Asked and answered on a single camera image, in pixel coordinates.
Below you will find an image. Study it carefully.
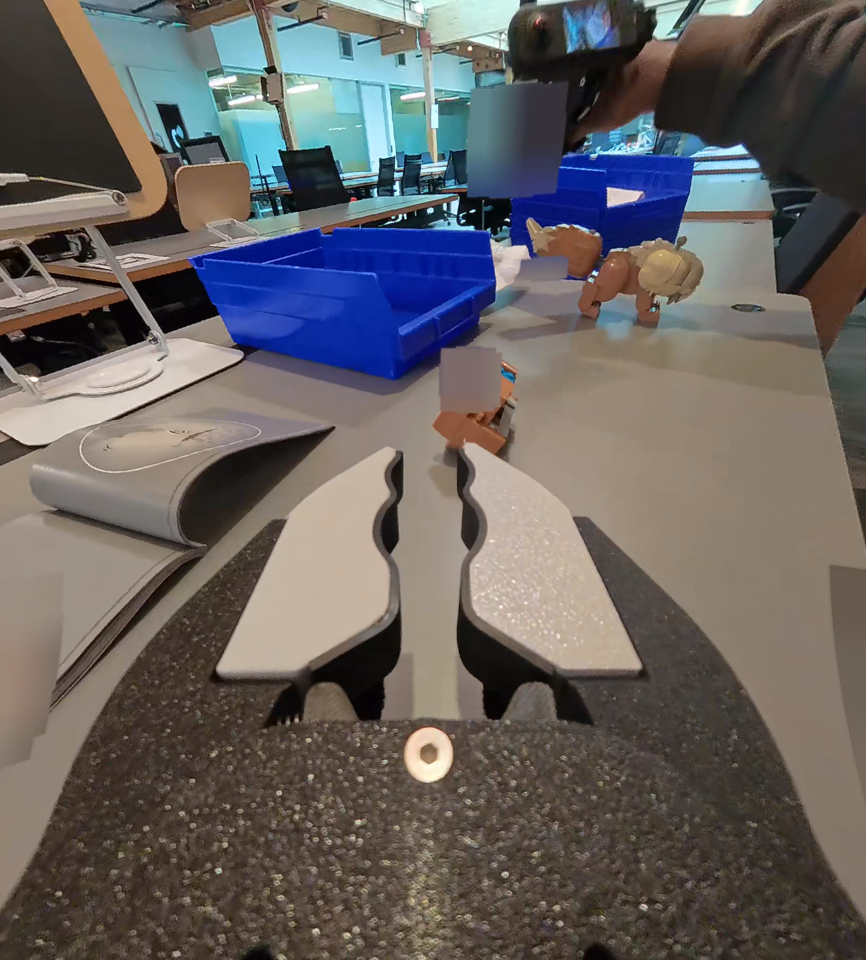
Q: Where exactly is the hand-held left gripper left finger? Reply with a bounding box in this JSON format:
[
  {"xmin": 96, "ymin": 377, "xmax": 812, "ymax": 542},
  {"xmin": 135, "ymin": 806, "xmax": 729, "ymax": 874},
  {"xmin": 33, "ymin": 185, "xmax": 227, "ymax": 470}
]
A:
[{"xmin": 215, "ymin": 447, "xmax": 405, "ymax": 682}]

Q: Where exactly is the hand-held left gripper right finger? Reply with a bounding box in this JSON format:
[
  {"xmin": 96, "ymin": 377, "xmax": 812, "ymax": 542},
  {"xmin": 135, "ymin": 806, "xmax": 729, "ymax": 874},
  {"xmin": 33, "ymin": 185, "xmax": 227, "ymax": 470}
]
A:
[{"xmin": 455, "ymin": 442, "xmax": 644, "ymax": 680}]

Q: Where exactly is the brown toy brick model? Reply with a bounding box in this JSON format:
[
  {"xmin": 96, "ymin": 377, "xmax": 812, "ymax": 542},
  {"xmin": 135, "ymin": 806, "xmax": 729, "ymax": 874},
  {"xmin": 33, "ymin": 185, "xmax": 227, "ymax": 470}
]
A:
[{"xmin": 433, "ymin": 360, "xmax": 520, "ymax": 459}]

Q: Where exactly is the blue plastic bin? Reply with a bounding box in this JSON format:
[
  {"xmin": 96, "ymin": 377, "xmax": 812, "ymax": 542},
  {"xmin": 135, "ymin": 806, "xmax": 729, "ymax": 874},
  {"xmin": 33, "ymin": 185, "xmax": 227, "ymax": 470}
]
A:
[
  {"xmin": 187, "ymin": 227, "xmax": 497, "ymax": 381},
  {"xmin": 509, "ymin": 152, "xmax": 696, "ymax": 260}
]

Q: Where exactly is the person's right forearm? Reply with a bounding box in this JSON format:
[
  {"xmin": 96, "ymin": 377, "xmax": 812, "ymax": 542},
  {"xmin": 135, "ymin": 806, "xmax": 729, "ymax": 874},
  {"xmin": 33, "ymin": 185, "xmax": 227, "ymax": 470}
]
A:
[{"xmin": 654, "ymin": 0, "xmax": 866, "ymax": 252}]

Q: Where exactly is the grey desk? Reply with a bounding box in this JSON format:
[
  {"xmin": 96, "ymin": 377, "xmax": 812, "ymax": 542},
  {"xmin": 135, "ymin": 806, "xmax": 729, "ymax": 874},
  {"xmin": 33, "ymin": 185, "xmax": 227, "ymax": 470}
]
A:
[{"xmin": 0, "ymin": 217, "xmax": 866, "ymax": 960}]

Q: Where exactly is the person's right hand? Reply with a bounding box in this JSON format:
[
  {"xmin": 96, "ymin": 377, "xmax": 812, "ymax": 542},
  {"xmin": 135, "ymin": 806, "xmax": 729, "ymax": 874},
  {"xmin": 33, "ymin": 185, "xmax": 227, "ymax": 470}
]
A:
[{"xmin": 583, "ymin": 37, "xmax": 679, "ymax": 136}]

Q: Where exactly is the grey instruction booklet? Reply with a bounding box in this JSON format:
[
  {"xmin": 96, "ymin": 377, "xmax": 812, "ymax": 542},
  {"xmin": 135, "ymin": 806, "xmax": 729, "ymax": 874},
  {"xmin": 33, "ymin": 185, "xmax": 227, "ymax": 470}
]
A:
[{"xmin": 0, "ymin": 416, "xmax": 336, "ymax": 706}]

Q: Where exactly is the white paper sheet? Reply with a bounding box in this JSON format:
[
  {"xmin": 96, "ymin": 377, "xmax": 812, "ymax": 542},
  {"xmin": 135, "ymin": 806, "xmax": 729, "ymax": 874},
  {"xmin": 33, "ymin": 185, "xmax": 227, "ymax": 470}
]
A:
[{"xmin": 494, "ymin": 243, "xmax": 531, "ymax": 290}]

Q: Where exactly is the brown tan brick dinosaur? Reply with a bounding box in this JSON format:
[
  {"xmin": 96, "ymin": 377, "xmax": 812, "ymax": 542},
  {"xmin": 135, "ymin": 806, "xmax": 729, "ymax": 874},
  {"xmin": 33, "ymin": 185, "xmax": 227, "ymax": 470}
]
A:
[{"xmin": 579, "ymin": 234, "xmax": 706, "ymax": 325}]

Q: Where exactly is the black office chair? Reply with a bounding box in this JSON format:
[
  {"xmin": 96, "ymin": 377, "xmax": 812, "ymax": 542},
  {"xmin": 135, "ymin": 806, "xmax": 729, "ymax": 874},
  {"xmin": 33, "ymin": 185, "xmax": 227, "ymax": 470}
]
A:
[{"xmin": 277, "ymin": 146, "xmax": 351, "ymax": 213}]

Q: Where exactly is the small wooden panel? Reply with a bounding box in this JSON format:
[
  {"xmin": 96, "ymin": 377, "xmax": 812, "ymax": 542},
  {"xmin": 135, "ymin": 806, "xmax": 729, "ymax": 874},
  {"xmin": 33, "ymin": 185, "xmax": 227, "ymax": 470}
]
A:
[{"xmin": 174, "ymin": 159, "xmax": 252, "ymax": 234}]

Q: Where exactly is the black wood-rimmed panel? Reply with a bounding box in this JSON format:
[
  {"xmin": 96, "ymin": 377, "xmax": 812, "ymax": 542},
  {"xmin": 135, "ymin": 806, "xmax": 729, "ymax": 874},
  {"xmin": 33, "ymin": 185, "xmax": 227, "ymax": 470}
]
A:
[{"xmin": 0, "ymin": 0, "xmax": 171, "ymax": 260}]

